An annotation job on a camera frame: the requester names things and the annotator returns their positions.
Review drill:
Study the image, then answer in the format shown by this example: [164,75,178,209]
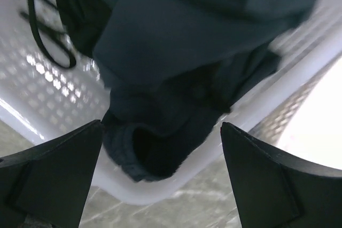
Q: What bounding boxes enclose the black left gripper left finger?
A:
[1,120,104,227]

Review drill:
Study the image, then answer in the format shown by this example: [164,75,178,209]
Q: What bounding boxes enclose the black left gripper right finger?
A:
[221,122,341,228]

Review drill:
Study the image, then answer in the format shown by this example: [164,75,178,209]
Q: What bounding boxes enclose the dark navy shorts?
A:
[94,0,316,182]

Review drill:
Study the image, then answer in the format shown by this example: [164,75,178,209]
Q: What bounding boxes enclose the grey plastic basket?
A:
[1,0,341,205]

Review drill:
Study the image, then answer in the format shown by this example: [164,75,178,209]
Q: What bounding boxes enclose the black drawstring garment in basket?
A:
[19,0,111,69]

